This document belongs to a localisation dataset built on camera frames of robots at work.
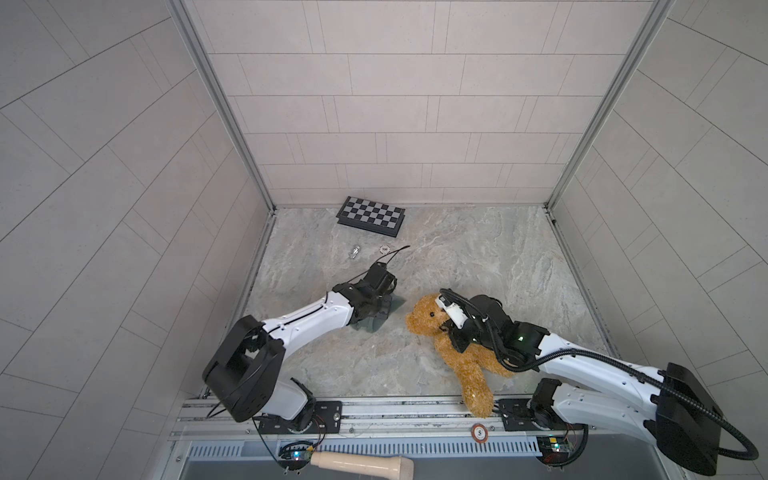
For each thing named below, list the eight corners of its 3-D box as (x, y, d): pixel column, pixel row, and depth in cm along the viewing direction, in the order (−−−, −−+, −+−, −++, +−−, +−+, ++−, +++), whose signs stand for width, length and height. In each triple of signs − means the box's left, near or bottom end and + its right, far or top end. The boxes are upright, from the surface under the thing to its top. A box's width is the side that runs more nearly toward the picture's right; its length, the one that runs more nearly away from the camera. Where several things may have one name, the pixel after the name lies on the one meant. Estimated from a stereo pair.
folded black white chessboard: (336, 223, 113) (334, 216, 111) (348, 201, 121) (347, 195, 118) (396, 237, 109) (396, 231, 106) (405, 214, 116) (405, 208, 114)
